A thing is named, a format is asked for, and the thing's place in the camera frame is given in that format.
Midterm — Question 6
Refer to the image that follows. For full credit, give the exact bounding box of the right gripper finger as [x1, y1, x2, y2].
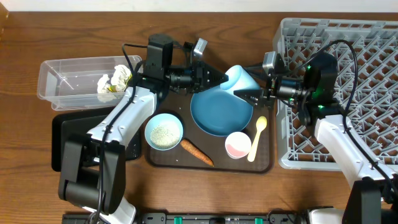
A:
[233, 89, 264, 106]
[244, 63, 267, 81]

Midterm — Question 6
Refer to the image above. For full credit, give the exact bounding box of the light blue cup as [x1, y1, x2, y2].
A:
[220, 65, 260, 95]

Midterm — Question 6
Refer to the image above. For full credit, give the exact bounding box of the yellow plastic spoon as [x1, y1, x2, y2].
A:
[248, 116, 267, 162]

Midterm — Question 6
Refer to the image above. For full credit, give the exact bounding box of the dark blue plate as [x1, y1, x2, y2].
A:
[190, 86, 253, 136]

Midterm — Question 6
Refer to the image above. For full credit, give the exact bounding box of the pink and white cup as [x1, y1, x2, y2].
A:
[224, 132, 251, 159]

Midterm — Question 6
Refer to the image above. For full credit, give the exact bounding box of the light blue rice bowl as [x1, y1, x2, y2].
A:
[144, 113, 183, 151]

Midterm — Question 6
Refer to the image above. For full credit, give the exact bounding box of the white tissue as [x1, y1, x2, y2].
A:
[110, 65, 132, 92]

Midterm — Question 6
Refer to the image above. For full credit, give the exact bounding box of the yellow green snack wrapper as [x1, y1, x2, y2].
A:
[106, 74, 132, 93]

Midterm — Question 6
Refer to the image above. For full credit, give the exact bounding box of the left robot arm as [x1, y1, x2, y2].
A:
[58, 34, 228, 223]

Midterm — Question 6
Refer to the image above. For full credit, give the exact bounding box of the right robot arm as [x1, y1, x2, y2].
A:
[234, 47, 397, 223]

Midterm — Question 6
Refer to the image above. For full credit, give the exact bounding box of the grey dishwasher rack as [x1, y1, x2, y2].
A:
[273, 18, 397, 171]

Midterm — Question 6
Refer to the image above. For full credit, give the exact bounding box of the brown serving tray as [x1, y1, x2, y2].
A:
[146, 93, 274, 174]

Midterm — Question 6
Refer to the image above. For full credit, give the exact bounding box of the orange carrot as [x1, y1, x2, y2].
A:
[180, 139, 214, 167]

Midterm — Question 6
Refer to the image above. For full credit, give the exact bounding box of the white crumpled paper in bin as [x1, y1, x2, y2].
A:
[97, 74, 116, 103]

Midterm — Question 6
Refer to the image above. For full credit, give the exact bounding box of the clear plastic bin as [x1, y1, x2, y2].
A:
[37, 56, 128, 111]

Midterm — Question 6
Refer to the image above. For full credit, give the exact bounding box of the black bin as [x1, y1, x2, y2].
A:
[51, 104, 142, 172]

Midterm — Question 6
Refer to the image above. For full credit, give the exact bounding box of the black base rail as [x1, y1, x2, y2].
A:
[62, 211, 312, 224]

